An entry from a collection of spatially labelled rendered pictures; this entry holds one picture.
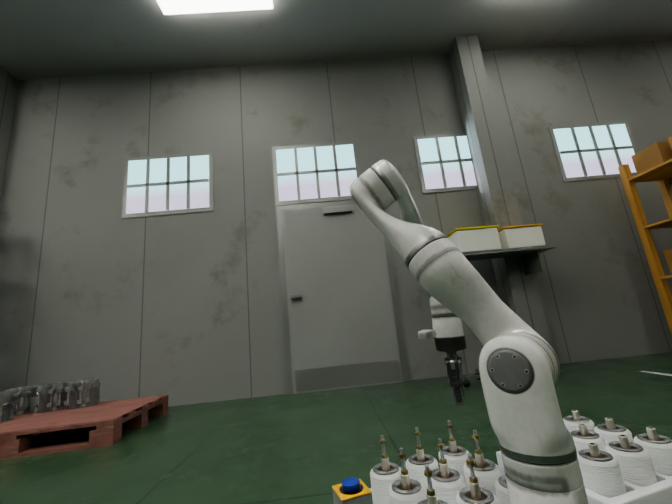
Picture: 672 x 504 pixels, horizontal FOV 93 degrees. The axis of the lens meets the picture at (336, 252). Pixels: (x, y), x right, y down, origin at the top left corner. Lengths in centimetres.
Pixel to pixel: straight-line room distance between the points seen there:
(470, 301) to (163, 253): 400
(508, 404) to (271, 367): 344
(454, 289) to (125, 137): 490
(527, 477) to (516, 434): 5
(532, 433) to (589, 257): 453
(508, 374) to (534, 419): 6
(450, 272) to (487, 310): 9
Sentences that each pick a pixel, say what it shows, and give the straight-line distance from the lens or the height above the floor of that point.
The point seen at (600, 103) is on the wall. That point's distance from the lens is 611.
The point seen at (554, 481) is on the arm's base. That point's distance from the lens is 56.
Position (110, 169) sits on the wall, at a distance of 505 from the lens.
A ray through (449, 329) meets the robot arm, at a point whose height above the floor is 63.
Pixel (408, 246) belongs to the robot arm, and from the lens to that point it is 59.
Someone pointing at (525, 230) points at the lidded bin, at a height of 144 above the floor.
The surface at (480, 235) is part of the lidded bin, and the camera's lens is 362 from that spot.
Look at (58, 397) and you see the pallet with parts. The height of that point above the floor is 28.
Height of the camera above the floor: 67
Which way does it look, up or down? 13 degrees up
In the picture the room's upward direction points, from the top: 6 degrees counter-clockwise
